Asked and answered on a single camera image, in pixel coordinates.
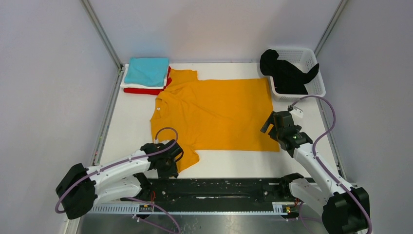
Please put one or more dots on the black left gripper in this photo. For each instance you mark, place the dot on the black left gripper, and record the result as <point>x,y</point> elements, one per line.
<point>172,171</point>

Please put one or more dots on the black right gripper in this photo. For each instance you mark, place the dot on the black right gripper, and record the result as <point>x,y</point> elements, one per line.
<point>270,120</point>

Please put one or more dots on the yellow t-shirt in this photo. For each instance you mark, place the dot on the yellow t-shirt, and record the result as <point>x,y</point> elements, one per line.
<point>212,115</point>

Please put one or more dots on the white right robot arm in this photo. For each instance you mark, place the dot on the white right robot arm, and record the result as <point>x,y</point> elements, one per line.
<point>343,208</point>

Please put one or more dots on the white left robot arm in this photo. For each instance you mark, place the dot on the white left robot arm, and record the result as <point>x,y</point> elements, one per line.
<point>83,188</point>

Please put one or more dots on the black t-shirt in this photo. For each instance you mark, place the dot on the black t-shirt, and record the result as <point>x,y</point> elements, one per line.
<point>287,78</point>

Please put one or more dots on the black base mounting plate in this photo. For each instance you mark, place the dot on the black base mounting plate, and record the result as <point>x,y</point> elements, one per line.
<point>258,189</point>

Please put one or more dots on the folded red t-shirt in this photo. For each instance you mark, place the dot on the folded red t-shirt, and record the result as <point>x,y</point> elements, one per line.
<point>146,91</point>

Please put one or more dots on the white plastic laundry basket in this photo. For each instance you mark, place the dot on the white plastic laundry basket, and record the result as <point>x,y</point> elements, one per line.
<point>304,59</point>

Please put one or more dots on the folded white t-shirt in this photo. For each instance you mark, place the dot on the folded white t-shirt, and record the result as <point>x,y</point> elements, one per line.
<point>123,84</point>

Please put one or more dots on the folded turquoise t-shirt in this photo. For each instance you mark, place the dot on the folded turquoise t-shirt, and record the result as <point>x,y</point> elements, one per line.
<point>149,72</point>

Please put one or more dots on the aluminium frame rail left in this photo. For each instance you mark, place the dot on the aluminium frame rail left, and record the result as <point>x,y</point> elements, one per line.
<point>111,68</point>

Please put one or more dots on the aluminium frame rail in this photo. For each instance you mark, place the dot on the aluminium frame rail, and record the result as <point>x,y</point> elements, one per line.
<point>111,68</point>
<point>330,26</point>

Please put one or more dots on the white slotted cable duct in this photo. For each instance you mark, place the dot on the white slotted cable duct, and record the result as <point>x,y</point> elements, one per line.
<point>198,208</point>

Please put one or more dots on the aluminium frame rail right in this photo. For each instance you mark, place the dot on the aluminium frame rail right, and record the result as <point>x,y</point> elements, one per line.
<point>330,26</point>

